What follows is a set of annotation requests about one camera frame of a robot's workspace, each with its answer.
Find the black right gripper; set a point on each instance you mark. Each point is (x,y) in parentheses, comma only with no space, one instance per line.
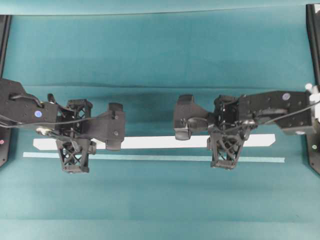
(224,132)

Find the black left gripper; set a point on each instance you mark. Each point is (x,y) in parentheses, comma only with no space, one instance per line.
(74,154)

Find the white wooden board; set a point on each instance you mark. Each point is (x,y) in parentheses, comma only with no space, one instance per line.
(164,142)

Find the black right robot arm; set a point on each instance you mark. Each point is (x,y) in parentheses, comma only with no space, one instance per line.
(294,112)

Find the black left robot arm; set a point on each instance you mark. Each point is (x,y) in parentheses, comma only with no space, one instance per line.
(19,109)

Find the light blue tape strip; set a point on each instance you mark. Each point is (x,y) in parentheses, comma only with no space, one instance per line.
(174,158)

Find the teal table cloth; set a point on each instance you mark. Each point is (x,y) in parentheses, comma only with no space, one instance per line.
(144,54)

